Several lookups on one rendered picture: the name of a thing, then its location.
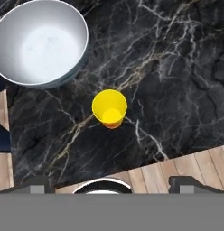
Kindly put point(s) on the large white bowl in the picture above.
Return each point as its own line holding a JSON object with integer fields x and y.
{"x": 38, "y": 45}

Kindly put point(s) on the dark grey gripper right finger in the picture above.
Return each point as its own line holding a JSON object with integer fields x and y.
{"x": 183, "y": 184}

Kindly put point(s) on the yellow cup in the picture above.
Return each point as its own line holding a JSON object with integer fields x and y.
{"x": 109, "y": 106}

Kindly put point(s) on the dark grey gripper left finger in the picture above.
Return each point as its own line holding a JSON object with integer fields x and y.
{"x": 38, "y": 184}

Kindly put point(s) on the round wooden stool seat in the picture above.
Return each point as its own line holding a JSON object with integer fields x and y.
{"x": 2, "y": 109}

